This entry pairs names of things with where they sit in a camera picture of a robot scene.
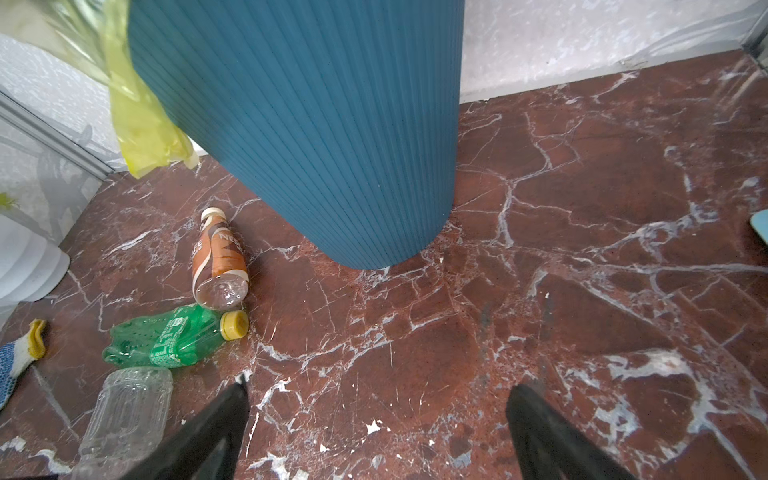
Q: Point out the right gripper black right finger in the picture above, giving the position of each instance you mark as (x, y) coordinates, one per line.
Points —
(548, 446)

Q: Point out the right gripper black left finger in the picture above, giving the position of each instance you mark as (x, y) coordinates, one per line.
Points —
(207, 447)

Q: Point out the clear unlabelled plastic bottle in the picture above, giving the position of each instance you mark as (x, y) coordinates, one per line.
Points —
(127, 424)

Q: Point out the crushed green plastic bottle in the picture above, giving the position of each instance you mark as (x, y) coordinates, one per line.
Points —
(174, 339)

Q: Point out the brown Nescafe coffee bottle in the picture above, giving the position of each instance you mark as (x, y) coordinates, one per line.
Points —
(220, 279)

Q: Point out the blue bin with yellow rim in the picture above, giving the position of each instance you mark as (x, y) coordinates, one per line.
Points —
(342, 116)

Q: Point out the yellow-green plastic bin liner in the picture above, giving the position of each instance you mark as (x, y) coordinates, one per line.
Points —
(92, 37)

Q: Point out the blue white work glove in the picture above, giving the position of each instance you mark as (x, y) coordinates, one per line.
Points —
(18, 355)

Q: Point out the white pot with artificial plant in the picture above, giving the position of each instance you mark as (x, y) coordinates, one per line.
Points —
(32, 264)

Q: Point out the light blue garden trowel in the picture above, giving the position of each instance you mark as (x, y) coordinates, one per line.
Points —
(759, 223)

